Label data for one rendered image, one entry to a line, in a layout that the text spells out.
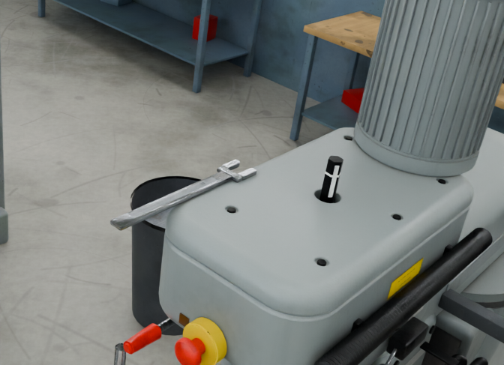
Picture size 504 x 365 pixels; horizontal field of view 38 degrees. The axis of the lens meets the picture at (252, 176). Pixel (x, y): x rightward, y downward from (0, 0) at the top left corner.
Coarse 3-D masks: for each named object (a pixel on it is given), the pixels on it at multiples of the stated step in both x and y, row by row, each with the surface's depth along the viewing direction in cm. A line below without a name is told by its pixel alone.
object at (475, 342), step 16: (496, 272) 150; (480, 288) 145; (496, 288) 146; (480, 304) 144; (496, 304) 146; (448, 320) 140; (432, 336) 143; (448, 336) 140; (464, 336) 139; (480, 336) 143; (448, 352) 141; (464, 352) 140; (480, 352) 148; (496, 352) 154
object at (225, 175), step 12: (228, 168) 103; (252, 168) 104; (204, 180) 99; (216, 180) 99; (228, 180) 101; (240, 180) 101; (180, 192) 95; (192, 192) 96; (204, 192) 97; (156, 204) 92; (168, 204) 92; (120, 216) 88; (132, 216) 89; (144, 216) 89; (120, 228) 87
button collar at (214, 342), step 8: (200, 320) 91; (208, 320) 90; (184, 328) 92; (192, 328) 90; (200, 328) 89; (208, 328) 89; (216, 328) 90; (184, 336) 92; (192, 336) 91; (200, 336) 90; (208, 336) 89; (216, 336) 89; (208, 344) 89; (216, 344) 89; (224, 344) 90; (208, 352) 90; (216, 352) 89; (224, 352) 90; (208, 360) 90; (216, 360) 90
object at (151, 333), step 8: (168, 320) 102; (144, 328) 99; (152, 328) 99; (160, 328) 101; (136, 336) 98; (144, 336) 98; (152, 336) 99; (160, 336) 100; (128, 344) 97; (136, 344) 97; (144, 344) 98; (128, 352) 97
